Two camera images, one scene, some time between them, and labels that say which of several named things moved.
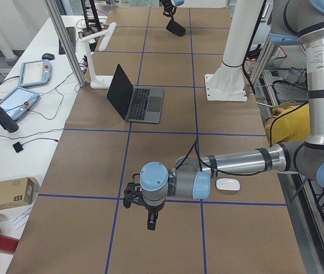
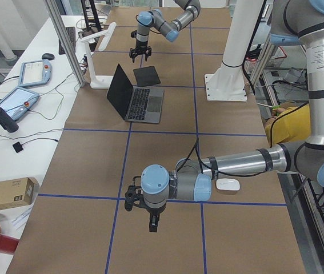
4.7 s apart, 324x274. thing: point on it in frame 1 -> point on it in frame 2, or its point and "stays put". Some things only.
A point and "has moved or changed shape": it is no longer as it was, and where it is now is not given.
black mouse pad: [176, 28] has moved or changed shape
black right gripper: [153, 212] stays put
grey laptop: [135, 104] stays put
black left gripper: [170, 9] -> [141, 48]
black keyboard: [71, 35] stays put
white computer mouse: [227, 184] stays put
